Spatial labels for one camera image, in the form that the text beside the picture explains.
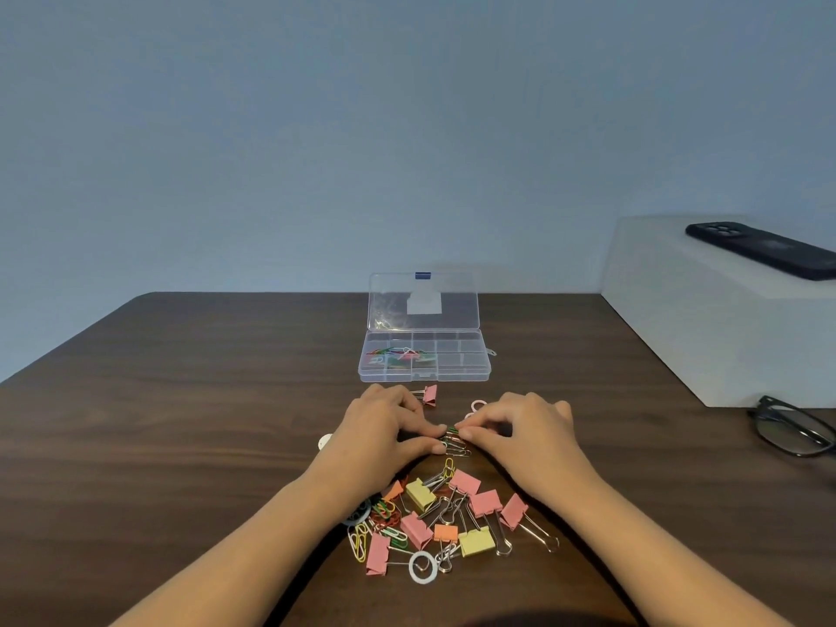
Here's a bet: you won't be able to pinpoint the person's right hand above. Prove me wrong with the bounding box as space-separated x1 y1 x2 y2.
455 391 603 511

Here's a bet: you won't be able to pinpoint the person's left hand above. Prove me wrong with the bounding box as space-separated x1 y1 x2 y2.
311 384 449 500

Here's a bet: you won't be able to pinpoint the person's left forearm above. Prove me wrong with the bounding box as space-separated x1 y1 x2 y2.
111 473 374 627

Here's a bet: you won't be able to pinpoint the person's right forearm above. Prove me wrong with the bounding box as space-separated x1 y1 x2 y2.
554 478 795 627

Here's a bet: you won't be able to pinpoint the yellow binder clip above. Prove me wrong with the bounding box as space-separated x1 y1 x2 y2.
405 478 437 514
458 526 497 559

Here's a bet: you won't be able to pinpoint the clear plastic organizer box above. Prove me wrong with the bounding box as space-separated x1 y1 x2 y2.
358 273 492 384

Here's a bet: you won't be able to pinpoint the scattered coloured paper clips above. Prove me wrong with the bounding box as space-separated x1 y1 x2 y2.
347 457 459 564

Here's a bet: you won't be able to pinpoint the bundle of coloured paper clips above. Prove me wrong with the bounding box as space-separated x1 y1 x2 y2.
367 346 437 368

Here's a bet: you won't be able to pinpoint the white rectangular block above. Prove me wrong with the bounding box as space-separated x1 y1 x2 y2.
601 215 836 409

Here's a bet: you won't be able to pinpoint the black eyeglasses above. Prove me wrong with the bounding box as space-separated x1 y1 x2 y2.
747 395 836 459

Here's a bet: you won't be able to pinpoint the black smartphone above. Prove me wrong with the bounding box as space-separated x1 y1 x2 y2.
685 222 836 282

